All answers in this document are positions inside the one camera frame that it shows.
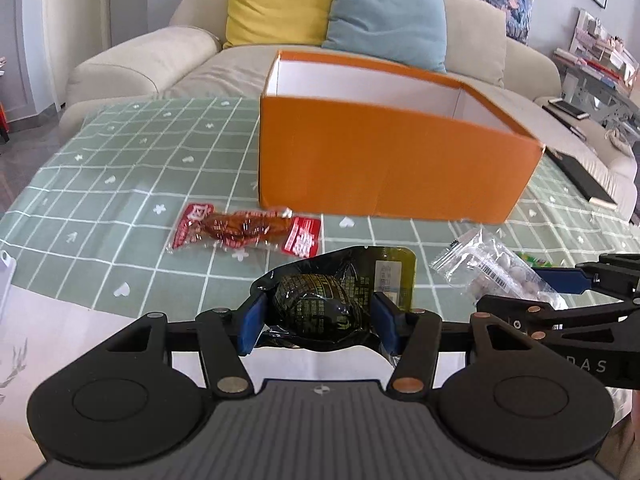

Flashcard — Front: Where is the white desk organizer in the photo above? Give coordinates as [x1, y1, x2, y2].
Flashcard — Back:
[570, 10, 632, 68]

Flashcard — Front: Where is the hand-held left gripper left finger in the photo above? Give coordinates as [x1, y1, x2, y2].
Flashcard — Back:
[105, 290, 269, 395]

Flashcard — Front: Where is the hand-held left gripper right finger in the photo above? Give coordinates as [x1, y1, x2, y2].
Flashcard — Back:
[372, 291, 547, 395]

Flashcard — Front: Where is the clear bag of white candies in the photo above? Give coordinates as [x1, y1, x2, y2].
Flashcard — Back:
[430, 228, 568, 311]

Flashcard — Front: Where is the stack of books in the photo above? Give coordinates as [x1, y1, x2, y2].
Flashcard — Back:
[552, 47, 592, 69]

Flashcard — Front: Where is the orange cardboard box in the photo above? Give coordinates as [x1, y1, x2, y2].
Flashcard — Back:
[257, 50, 545, 225]

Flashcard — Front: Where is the white plastic container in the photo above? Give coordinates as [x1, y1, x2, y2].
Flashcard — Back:
[0, 250, 13, 326]

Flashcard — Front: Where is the white printed table cover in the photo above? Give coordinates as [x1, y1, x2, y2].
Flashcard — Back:
[0, 282, 471, 480]

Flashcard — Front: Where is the grey door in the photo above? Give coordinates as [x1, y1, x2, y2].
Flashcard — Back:
[82, 0, 115, 53]

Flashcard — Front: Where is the white smartphone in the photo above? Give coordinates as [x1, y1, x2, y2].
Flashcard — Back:
[548, 99, 590, 120]

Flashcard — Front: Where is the cluttered side shelf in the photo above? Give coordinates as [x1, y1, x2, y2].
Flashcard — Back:
[552, 47, 640, 138]

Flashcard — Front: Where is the black notebook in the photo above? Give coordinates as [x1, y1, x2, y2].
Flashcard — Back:
[544, 146, 618, 211]

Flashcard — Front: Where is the printed figure pillow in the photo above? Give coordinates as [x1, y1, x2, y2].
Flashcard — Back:
[484, 0, 535, 46]

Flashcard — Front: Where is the red clear meat snack packet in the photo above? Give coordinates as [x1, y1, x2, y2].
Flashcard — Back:
[171, 203, 322, 259]

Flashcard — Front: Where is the cream fabric sofa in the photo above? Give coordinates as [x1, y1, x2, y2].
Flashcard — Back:
[59, 0, 640, 223]

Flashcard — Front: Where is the light blue pillow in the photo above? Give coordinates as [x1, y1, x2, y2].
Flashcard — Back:
[322, 0, 448, 73]

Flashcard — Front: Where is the black green snack packet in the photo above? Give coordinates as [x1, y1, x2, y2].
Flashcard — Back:
[250, 246, 418, 353]

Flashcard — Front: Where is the black remote control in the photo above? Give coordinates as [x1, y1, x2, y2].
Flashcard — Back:
[541, 105, 587, 141]

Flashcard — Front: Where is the white pouch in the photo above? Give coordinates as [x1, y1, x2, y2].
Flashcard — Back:
[604, 129, 637, 157]

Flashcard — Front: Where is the beige pillow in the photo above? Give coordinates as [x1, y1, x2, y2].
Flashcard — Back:
[421, 0, 508, 88]

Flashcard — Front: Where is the yellow pillow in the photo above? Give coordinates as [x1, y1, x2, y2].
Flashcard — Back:
[222, 0, 337, 50]

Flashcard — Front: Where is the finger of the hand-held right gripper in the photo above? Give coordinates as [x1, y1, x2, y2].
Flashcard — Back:
[475, 294, 640, 347]
[532, 251, 640, 295]

